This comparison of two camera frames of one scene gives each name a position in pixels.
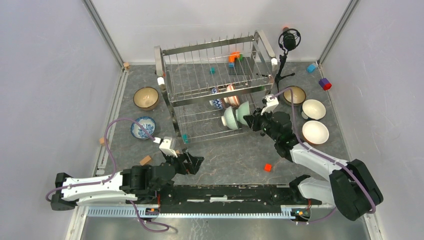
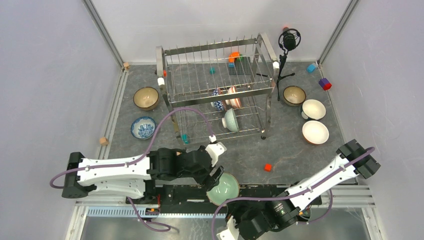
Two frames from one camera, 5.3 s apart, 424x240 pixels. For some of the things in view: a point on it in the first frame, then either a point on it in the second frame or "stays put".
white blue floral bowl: x=147 y=123 stays put
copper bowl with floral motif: x=146 y=98 stays put
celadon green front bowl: x=243 y=110 to x=227 y=188
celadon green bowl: x=229 y=119 stays put
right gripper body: x=259 y=121 to x=242 y=210
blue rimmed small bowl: x=313 y=109 stays put
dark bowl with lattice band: x=299 y=95 stays put
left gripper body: x=182 y=167 to x=206 y=180
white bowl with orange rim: x=315 y=132 stays put
